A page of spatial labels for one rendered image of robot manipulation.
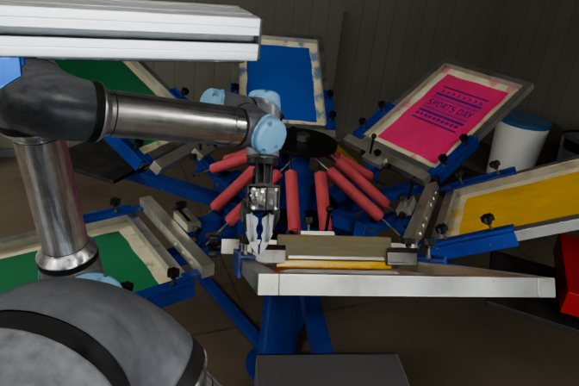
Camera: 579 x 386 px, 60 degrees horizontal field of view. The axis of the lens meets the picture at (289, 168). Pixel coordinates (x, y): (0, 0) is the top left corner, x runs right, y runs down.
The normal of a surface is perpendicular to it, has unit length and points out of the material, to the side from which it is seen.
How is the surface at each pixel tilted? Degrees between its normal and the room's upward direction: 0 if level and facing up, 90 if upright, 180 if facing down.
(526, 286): 58
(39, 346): 15
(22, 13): 90
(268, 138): 90
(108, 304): 35
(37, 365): 25
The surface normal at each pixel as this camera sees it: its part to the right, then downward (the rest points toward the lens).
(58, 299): 0.30, -0.90
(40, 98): 0.15, -0.03
